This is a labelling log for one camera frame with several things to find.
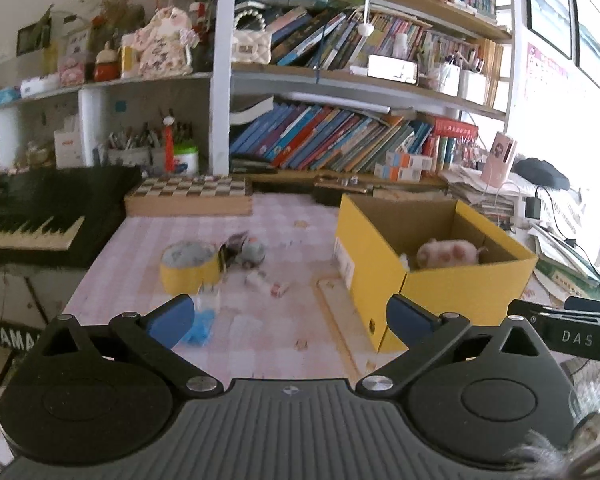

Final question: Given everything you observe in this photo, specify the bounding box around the blue glove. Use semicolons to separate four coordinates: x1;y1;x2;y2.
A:
181;309;216;347

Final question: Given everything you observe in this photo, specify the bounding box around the yellow tape roll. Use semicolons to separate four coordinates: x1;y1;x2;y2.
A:
160;240;222;296

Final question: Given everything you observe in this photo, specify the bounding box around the pink plush pig toy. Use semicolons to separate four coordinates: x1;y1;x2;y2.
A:
416;238;488;269

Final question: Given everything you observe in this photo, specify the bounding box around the black binder clip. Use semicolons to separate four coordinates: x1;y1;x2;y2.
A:
219;231;248;271

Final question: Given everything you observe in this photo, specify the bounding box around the white power adapter plug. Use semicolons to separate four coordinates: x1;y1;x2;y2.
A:
195;284;222;314

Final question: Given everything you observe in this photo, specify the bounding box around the green thick dictionary book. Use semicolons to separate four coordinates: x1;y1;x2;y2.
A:
535;260;600;300

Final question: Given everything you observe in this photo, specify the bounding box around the yellow cardboard box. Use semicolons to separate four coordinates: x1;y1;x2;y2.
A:
334;194;538;353

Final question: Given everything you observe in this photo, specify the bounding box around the black charger plug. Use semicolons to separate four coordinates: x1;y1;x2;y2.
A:
524;196;542;220

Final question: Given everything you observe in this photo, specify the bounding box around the pink checkered tablecloth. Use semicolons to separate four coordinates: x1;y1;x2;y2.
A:
61;193;566;386

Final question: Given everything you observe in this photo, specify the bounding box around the wooden chess board box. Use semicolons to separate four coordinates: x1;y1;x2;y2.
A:
124;176;252;217

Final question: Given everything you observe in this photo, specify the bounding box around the black Yamaha keyboard piano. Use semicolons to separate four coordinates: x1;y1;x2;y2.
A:
0;166;140;269

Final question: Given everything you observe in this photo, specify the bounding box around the pink phone holder box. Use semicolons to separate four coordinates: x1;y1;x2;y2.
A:
480;133;517;188

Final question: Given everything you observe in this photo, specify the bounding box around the orange white small box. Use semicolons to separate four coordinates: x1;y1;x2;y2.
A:
385;152;434;171

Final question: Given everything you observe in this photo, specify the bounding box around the white pen holder cup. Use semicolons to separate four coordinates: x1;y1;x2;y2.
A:
107;148;151;167

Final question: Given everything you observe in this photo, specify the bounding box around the green lid white jar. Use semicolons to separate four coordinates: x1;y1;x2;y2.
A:
173;144;199;177

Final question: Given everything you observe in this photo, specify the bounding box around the red white ornament stick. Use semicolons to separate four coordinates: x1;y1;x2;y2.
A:
162;116;175;174

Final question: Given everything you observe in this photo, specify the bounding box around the white wooden bookshelf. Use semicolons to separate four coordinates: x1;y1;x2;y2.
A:
0;0;516;181

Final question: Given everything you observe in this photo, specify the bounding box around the pink floral fabric doll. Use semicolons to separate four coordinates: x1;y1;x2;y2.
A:
133;6;199;79

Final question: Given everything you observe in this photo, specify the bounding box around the white quilted handbag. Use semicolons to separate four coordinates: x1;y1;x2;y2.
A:
230;9;272;65

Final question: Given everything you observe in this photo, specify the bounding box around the keyboard stand black frame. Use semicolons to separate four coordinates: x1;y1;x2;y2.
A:
0;284;46;391

